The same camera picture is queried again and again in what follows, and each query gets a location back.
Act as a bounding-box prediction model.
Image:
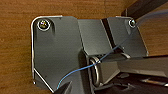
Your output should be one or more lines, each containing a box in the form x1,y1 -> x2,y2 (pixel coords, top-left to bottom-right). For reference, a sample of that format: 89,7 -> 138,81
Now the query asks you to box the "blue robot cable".
57,9 -> 168,90

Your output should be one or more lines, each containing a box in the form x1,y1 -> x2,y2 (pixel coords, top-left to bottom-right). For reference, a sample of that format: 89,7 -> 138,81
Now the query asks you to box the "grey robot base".
31,14 -> 149,94

